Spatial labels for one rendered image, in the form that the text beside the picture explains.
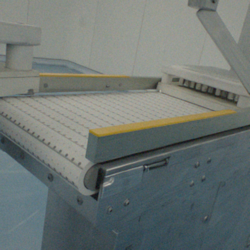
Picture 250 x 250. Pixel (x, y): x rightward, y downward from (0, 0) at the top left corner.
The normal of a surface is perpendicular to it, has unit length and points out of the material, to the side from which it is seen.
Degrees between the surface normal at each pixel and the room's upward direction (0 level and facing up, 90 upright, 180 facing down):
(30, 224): 0
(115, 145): 90
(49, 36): 90
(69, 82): 90
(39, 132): 36
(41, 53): 90
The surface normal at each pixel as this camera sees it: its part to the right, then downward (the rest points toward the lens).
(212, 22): 0.22, 0.29
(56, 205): -0.68, 0.11
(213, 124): 0.71, 0.34
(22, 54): 0.48, 0.31
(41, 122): 0.18, -0.93
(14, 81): 0.87, 0.26
